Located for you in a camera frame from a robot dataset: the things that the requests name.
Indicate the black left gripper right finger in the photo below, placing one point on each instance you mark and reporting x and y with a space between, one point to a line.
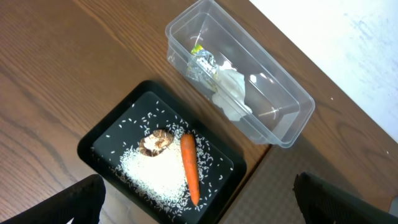
321 202

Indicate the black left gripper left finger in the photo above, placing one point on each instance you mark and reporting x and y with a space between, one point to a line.
80 203

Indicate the brown mushroom piece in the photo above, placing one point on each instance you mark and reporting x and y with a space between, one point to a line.
155 143

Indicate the orange carrot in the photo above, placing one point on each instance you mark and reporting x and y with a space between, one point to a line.
189 158

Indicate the white tissue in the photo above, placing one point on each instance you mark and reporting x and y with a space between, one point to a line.
231 101

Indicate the yellow green snack wrapper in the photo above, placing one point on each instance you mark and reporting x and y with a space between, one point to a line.
202 67

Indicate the black waste tray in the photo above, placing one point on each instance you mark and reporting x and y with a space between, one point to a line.
84 150

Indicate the brown serving tray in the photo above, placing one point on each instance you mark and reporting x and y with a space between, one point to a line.
365 172

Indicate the spilled rice pile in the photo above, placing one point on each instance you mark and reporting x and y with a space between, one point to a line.
161 181

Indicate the clear plastic bin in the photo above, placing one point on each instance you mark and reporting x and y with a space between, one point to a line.
280 106

